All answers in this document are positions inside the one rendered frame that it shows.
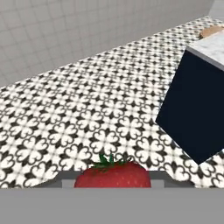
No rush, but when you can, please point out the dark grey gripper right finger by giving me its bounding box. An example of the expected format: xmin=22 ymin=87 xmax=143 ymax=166
xmin=148 ymin=171 xmax=196 ymax=189

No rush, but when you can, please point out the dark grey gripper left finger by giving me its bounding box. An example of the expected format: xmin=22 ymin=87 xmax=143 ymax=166
xmin=32 ymin=171 xmax=84 ymax=189

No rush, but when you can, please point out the dark blue dining counter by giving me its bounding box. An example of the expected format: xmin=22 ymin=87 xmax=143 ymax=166
xmin=155 ymin=30 xmax=224 ymax=165

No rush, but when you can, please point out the red strawberry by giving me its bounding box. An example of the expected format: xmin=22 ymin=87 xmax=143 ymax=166
xmin=73 ymin=153 xmax=152 ymax=189

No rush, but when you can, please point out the tan wooden stool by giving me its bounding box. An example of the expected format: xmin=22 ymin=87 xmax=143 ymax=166
xmin=199 ymin=25 xmax=224 ymax=39

